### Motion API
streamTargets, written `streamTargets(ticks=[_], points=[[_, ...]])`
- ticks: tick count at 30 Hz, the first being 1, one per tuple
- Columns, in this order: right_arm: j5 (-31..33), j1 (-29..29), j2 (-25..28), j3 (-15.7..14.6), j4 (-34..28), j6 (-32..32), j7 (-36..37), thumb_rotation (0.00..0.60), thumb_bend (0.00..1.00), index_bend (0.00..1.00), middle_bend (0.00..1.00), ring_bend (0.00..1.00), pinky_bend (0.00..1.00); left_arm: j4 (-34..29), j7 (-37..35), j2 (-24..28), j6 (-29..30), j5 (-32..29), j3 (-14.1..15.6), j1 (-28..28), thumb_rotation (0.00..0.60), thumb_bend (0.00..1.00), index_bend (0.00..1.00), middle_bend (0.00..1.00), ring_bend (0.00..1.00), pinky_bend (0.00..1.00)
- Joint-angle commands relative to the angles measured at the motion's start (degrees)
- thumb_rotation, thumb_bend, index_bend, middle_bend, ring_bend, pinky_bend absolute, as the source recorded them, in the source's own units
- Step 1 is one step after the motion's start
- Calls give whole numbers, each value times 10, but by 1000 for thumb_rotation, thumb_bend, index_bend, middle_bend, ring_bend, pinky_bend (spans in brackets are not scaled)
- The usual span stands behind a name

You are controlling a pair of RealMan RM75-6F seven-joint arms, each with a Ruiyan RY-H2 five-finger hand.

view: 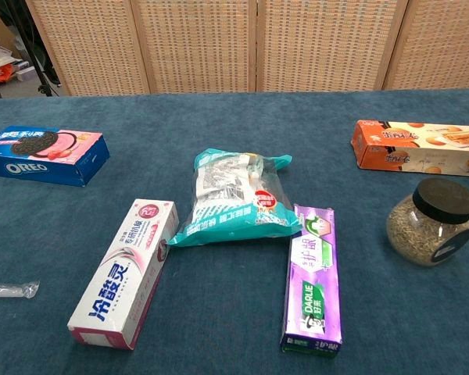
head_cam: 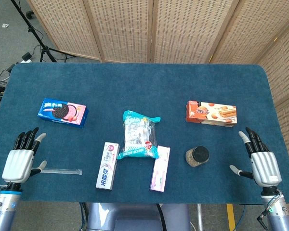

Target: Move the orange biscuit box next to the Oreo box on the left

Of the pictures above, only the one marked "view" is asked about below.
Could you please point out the orange biscuit box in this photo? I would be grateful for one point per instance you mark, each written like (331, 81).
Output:
(375, 148)

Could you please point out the purple Darlie toothpaste box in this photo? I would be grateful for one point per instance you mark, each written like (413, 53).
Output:
(312, 281)

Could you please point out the white pink toothpaste box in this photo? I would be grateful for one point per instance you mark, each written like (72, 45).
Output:
(121, 281)

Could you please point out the blue Oreo cookie box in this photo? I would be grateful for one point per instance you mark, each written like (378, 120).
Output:
(43, 168)

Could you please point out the teal snack bag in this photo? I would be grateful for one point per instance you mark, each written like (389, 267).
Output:
(226, 203)

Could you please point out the blue felt table mat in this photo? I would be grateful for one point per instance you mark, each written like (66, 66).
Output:
(219, 117)

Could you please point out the wooden wicker folding screen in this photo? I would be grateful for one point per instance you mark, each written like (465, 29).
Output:
(199, 39)

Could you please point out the glass jar black lid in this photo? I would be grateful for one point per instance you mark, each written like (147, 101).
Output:
(414, 234)

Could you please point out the black tripod stand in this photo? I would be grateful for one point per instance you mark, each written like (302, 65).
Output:
(44, 85)

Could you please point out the clear wrapped plastic stick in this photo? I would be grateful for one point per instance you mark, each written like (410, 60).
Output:
(8, 290)

